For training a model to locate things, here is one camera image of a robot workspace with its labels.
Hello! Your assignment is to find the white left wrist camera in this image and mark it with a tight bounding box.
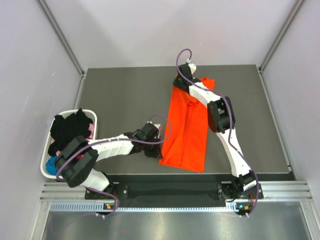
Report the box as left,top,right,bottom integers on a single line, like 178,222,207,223
147,121,162,131

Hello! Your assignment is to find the slotted grey cable duct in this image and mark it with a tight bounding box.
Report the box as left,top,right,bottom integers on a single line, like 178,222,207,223
49,201,253,213

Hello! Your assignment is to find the black garment in basket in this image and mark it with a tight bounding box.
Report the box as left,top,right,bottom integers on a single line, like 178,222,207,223
48,108,93,157

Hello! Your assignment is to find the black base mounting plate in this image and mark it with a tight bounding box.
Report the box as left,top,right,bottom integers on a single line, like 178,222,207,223
84,173,266,201

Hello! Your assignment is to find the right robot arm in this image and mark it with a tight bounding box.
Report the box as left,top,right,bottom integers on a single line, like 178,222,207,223
173,63,259,198

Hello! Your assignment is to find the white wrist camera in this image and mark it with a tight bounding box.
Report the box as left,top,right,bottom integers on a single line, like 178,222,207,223
147,121,162,131
186,58,197,75

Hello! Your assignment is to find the orange t-shirt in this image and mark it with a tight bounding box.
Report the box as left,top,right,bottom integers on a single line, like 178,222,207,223
158,86,209,173

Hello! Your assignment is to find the blue garment in basket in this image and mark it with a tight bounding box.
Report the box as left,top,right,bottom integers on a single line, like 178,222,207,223
45,155,58,176

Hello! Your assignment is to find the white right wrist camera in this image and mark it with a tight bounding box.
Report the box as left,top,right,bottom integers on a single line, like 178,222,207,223
186,58,197,75

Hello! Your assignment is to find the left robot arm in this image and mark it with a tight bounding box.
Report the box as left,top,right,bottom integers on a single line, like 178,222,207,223
54,121,162,199

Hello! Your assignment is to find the white laundry basket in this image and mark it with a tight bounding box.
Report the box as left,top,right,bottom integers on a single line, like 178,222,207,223
40,109,98,180

